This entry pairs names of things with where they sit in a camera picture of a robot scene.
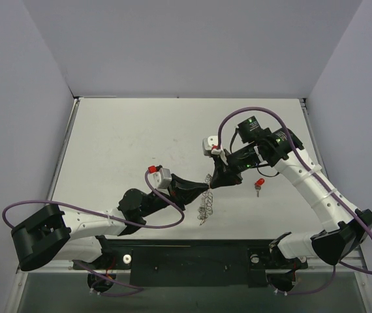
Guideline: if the red tag key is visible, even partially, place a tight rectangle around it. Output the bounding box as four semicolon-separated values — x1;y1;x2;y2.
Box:
255;178;265;198

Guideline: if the metal disc key organizer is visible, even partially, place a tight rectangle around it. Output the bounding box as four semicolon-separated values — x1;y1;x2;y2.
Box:
198;188;213;225

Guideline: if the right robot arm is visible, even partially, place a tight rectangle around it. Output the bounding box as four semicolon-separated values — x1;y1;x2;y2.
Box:
202;117;372;267

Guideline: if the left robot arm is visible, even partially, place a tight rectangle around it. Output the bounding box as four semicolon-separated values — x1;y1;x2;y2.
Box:
11;174;209;271

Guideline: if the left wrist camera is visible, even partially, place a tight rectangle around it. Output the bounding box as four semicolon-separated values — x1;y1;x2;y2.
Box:
147;166;172;190

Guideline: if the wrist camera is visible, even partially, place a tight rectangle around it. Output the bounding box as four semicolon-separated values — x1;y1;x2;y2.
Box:
147;166;172;190
202;136;225;157

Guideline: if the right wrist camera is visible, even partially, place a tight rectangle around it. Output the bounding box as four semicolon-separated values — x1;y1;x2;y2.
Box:
202;136;225;157

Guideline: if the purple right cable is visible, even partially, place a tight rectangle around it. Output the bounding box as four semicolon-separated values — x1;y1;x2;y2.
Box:
217;106;372;297

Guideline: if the purple cable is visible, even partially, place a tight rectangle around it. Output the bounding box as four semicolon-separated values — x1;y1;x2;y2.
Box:
1;169;185;297
217;106;372;297

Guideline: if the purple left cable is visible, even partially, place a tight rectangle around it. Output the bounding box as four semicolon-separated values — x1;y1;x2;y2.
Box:
1;169;185;297

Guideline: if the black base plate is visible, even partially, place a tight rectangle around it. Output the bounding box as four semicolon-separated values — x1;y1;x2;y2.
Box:
75;236;307;291

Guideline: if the aluminium table edge rail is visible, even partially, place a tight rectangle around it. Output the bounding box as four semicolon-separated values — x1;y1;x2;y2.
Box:
299;98;317;153

